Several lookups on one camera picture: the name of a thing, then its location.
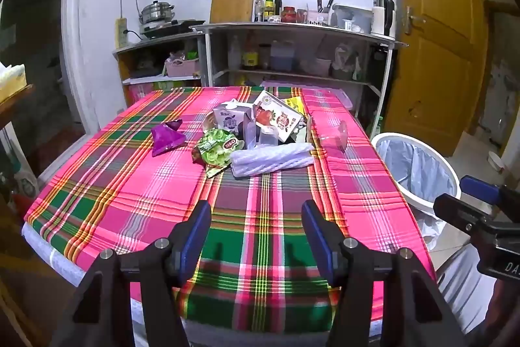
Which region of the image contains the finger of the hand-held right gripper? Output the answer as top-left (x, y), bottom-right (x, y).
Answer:
top-left (460, 175), bottom-right (520, 207)
top-left (433, 193), bottom-right (506, 239)

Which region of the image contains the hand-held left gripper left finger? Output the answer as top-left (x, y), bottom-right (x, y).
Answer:
top-left (53, 201), bottom-right (213, 347)

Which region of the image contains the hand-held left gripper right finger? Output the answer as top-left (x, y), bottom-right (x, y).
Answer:
top-left (301, 200), bottom-right (466, 347)

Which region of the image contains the white bin with liner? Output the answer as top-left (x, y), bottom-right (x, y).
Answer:
top-left (370, 132), bottom-right (462, 250)

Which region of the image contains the green snack packet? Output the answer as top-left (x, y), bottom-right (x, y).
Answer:
top-left (192, 128), bottom-right (245, 179)

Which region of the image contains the purple snack packet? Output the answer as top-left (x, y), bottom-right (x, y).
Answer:
top-left (151, 118), bottom-right (187, 157)

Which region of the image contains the white bowl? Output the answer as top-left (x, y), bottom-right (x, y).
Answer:
top-left (487, 151), bottom-right (508, 171)

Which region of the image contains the pink plaid tablecloth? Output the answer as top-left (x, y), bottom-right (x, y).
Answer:
top-left (22, 86), bottom-right (437, 333)

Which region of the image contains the white foam net sleeve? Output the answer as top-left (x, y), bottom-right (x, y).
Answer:
top-left (230, 143), bottom-right (315, 179)

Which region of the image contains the clear plastic cup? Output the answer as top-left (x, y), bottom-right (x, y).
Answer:
top-left (311, 119), bottom-right (349, 153)

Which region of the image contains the clear plastic box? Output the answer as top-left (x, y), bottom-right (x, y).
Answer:
top-left (244, 118), bottom-right (281, 148)

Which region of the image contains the white paper drink carton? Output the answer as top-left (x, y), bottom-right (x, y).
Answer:
top-left (212, 99), bottom-right (254, 136)

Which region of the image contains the red strawberry print carton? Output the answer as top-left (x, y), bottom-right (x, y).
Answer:
top-left (253, 90), bottom-right (305, 142)

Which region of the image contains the wooden door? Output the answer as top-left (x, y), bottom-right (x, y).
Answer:
top-left (384, 0), bottom-right (488, 157)

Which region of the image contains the yellow snack packet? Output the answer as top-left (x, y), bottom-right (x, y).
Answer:
top-left (283, 96), bottom-right (305, 116)

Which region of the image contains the pink plastic basket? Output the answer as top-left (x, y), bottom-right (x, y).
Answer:
top-left (164, 58), bottom-right (201, 78)

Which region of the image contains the pale plastic basket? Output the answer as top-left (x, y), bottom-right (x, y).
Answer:
top-left (303, 56), bottom-right (332, 76)

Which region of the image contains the bundle of plastic bags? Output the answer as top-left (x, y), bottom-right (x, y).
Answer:
top-left (331, 44), bottom-right (362, 81)

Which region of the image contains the blue plastic jug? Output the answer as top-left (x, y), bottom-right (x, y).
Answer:
top-left (270, 41), bottom-right (295, 71)

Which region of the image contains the black electric kettle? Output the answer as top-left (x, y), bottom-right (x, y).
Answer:
top-left (374, 0), bottom-right (396, 36)

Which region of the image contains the white plastic bottle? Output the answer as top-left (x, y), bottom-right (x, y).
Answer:
top-left (228, 36), bottom-right (242, 69)

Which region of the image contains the dark bottle with yellow label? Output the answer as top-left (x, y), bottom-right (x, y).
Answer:
top-left (243, 34), bottom-right (259, 70)

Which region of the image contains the small metal shelf rack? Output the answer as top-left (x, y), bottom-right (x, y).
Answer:
top-left (113, 31), bottom-right (204, 104)

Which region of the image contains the clear plastic storage container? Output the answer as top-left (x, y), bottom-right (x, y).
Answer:
top-left (332, 3), bottom-right (376, 31)

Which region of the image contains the large metal shelf rack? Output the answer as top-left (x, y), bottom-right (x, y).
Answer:
top-left (191, 22), bottom-right (407, 128)

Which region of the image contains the black induction cooker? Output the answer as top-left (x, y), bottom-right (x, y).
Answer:
top-left (140, 20), bottom-right (196, 39)

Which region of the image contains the yellowed power strip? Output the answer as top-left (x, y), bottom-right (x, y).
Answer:
top-left (115, 18), bottom-right (128, 49)

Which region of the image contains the knife holder with knives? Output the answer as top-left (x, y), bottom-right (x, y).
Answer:
top-left (305, 0), bottom-right (336, 26)

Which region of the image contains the steel steamer pot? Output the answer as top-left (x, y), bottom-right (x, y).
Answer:
top-left (139, 0), bottom-right (175, 24)

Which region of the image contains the metal door handle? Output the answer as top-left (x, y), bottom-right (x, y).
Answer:
top-left (403, 6), bottom-right (425, 34)

